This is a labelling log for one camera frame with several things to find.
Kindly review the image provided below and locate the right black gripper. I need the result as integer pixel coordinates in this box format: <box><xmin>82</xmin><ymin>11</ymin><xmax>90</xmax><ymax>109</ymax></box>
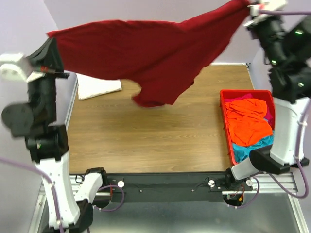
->
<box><xmin>242</xmin><ymin>11</ymin><xmax>286</xmax><ymax>69</ymax></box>

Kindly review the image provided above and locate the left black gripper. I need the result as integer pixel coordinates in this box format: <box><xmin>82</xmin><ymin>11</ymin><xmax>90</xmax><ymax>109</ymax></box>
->
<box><xmin>23</xmin><ymin>35</ymin><xmax>70</xmax><ymax>122</ymax></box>

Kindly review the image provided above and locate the dark red t shirt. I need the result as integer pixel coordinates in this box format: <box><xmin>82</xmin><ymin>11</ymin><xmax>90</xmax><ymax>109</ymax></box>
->
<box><xmin>48</xmin><ymin>0</ymin><xmax>249</xmax><ymax>107</ymax></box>

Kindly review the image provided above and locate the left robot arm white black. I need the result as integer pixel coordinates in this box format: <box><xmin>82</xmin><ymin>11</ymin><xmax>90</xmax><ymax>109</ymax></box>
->
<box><xmin>0</xmin><ymin>38</ymin><xmax>108</xmax><ymax>233</ymax></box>

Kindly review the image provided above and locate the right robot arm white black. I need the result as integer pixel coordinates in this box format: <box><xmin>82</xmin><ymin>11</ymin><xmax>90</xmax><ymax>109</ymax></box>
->
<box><xmin>223</xmin><ymin>11</ymin><xmax>311</xmax><ymax>190</ymax></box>

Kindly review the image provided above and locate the folded white t shirt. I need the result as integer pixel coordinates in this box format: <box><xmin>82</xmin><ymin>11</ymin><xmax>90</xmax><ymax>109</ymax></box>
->
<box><xmin>77</xmin><ymin>74</ymin><xmax>122</xmax><ymax>100</ymax></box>

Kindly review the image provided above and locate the red plastic bin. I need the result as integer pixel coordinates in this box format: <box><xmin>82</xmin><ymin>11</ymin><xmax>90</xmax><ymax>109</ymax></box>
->
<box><xmin>220</xmin><ymin>90</ymin><xmax>275</xmax><ymax>165</ymax></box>

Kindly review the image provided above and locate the magenta t shirt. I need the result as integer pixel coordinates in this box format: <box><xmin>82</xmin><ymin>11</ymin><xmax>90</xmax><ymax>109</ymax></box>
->
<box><xmin>222</xmin><ymin>93</ymin><xmax>274</xmax><ymax>128</ymax></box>

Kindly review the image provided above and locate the orange t shirt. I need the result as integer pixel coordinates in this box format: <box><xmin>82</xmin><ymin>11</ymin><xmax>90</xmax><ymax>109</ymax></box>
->
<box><xmin>225</xmin><ymin>98</ymin><xmax>273</xmax><ymax>146</ymax></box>

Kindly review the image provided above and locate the teal t shirt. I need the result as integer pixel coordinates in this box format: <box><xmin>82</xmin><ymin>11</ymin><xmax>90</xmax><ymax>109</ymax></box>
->
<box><xmin>232</xmin><ymin>135</ymin><xmax>274</xmax><ymax>163</ymax></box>

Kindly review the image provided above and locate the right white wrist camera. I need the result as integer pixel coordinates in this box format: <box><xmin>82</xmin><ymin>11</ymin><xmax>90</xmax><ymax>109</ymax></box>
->
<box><xmin>243</xmin><ymin>0</ymin><xmax>288</xmax><ymax>28</ymax></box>

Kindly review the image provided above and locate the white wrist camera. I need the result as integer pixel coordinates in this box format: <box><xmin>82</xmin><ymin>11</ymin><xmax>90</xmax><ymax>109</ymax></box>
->
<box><xmin>243</xmin><ymin>0</ymin><xmax>288</xmax><ymax>28</ymax></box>
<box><xmin>0</xmin><ymin>53</ymin><xmax>45</xmax><ymax>83</ymax></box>

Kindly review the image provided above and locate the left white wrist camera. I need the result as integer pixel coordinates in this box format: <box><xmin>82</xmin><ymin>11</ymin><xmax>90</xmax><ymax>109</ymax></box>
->
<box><xmin>0</xmin><ymin>53</ymin><xmax>45</xmax><ymax>83</ymax></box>

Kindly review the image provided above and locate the aluminium frame rail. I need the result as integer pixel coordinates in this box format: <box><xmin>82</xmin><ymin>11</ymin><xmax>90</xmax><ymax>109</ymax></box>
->
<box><xmin>28</xmin><ymin>63</ymin><xmax>304</xmax><ymax>233</ymax></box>

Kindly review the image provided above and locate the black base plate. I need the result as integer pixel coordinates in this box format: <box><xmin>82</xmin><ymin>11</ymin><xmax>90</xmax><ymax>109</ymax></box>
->
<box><xmin>107</xmin><ymin>171</ymin><xmax>253</xmax><ymax>203</ymax></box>

